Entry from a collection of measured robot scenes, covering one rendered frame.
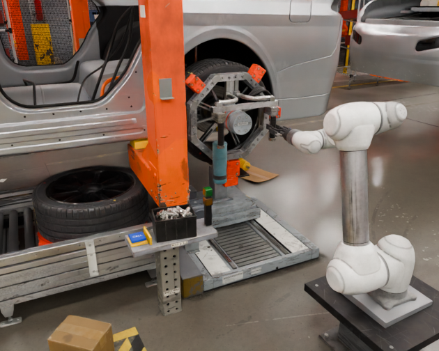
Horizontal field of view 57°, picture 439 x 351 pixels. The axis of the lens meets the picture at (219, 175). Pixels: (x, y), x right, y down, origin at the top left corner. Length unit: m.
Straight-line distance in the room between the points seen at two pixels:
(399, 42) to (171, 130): 3.10
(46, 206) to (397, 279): 1.75
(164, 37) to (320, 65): 1.41
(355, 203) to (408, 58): 3.04
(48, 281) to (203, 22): 1.66
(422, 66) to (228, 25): 2.40
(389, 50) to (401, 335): 3.36
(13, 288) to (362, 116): 1.79
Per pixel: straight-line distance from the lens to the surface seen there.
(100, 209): 2.26
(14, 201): 2.96
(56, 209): 2.32
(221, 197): 2.87
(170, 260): 2.07
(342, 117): 1.56
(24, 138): 2.44
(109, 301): 2.40
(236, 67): 2.58
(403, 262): 1.83
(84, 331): 1.99
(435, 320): 1.98
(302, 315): 2.28
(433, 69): 4.47
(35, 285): 2.30
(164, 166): 2.04
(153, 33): 1.90
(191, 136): 2.45
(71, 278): 2.31
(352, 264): 1.68
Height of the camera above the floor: 1.49
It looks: 23 degrees down
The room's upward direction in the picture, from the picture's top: straight up
